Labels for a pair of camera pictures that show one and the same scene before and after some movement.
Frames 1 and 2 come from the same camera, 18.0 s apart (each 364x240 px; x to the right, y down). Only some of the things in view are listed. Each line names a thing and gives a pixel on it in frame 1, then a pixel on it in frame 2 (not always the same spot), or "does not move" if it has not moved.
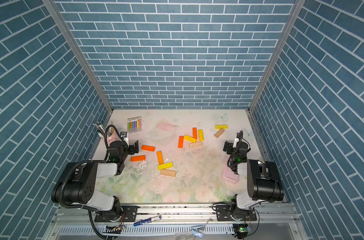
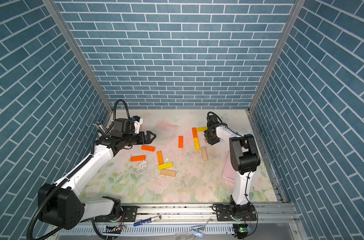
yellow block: x=166 y=165 does not move
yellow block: x=200 y=134 to x=197 y=146
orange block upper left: x=148 y=148 does not move
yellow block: x=189 y=138 to x=201 y=129
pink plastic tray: x=229 y=175 does not move
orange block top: x=194 y=133 does not move
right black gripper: x=229 y=145 to x=211 y=142
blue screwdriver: x=147 y=220 does not move
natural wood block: x=168 y=172 does not move
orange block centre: x=180 y=142 does not move
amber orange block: x=160 y=159 does not move
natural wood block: x=195 y=144 to x=204 y=154
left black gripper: x=131 y=148 to x=148 y=140
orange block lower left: x=139 y=158 does not move
